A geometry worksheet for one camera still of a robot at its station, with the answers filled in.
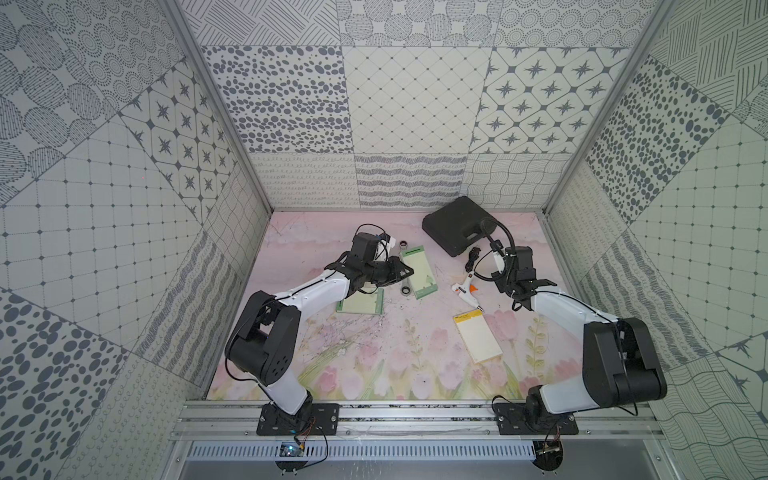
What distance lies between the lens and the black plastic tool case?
1.09 m

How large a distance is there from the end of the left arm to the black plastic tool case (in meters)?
0.27

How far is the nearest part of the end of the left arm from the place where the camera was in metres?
0.68
